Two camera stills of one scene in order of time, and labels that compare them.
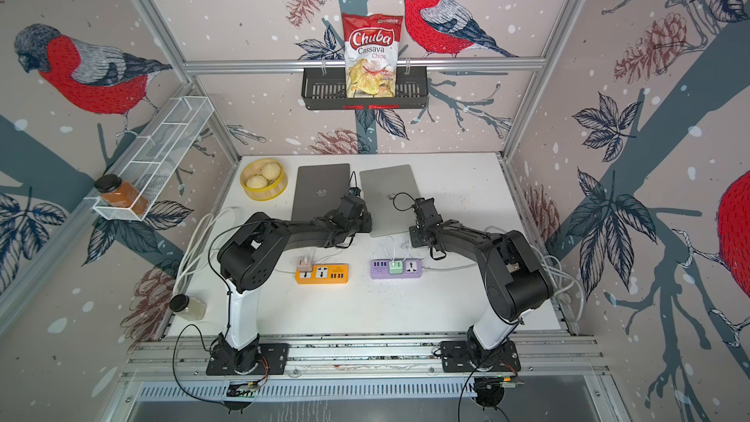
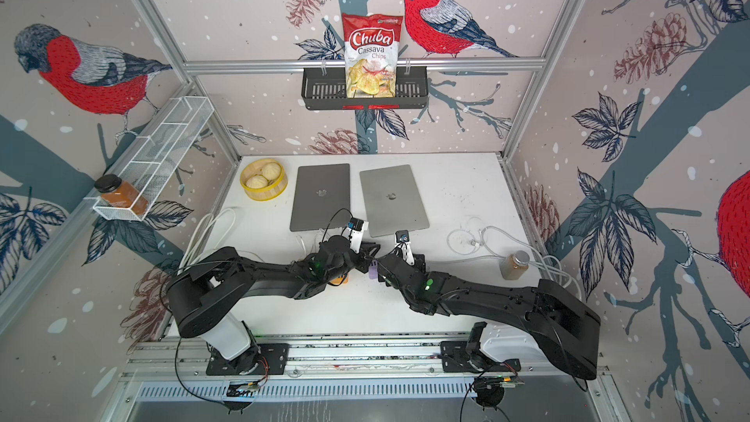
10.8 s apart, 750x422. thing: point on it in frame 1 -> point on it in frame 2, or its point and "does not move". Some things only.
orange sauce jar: x=118 y=192 does not move
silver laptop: x=390 y=193 does not move
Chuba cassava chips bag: x=371 y=49 does not move
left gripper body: x=364 y=226 -> x=359 y=262
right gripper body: x=416 y=235 -> x=417 y=267
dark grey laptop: x=319 y=189 does not move
